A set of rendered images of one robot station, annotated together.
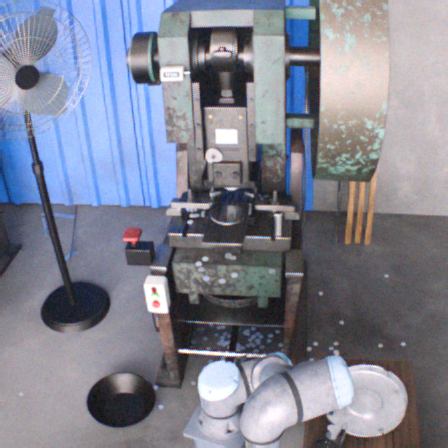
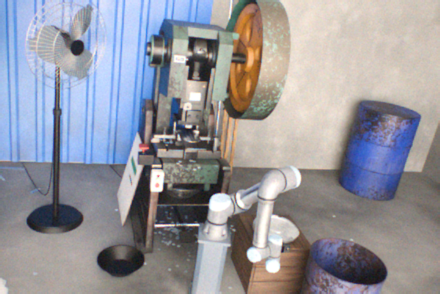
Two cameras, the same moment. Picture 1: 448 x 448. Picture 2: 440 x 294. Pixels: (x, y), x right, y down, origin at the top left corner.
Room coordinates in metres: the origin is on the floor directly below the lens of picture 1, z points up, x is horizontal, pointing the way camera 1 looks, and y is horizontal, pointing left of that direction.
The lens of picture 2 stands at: (-0.95, 1.07, 1.78)
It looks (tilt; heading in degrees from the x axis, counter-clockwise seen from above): 21 degrees down; 333
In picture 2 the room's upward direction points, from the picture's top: 9 degrees clockwise
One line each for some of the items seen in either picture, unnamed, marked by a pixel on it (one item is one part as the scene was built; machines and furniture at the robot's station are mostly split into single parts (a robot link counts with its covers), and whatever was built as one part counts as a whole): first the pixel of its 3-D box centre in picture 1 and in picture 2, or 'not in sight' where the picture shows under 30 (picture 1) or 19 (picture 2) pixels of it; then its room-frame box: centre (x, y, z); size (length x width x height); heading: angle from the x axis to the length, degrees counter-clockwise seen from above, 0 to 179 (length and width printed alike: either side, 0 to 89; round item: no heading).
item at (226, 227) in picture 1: (227, 237); (191, 149); (1.50, -0.01, 0.72); 0.25 x 0.14 x 0.14; 171
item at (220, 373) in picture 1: (221, 387); (219, 207); (0.91, 0.03, 0.62); 0.13 x 0.12 x 0.14; 107
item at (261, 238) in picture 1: (233, 219); (185, 145); (1.67, -0.04, 0.68); 0.45 x 0.30 x 0.06; 81
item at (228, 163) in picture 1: (228, 138); (193, 98); (1.63, -0.03, 1.04); 0.17 x 0.15 x 0.30; 171
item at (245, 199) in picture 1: (232, 202); (187, 135); (1.67, -0.04, 0.76); 0.15 x 0.09 x 0.05; 81
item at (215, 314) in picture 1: (236, 290); (179, 191); (1.68, -0.04, 0.31); 0.43 x 0.42 x 0.01; 81
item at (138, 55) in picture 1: (155, 60); (159, 52); (1.73, 0.21, 1.31); 0.22 x 0.12 x 0.22; 171
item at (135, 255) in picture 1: (142, 264); (144, 165); (1.49, 0.31, 0.62); 0.10 x 0.06 x 0.20; 81
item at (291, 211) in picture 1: (277, 203); (210, 136); (1.65, -0.20, 0.76); 0.17 x 0.06 x 0.10; 81
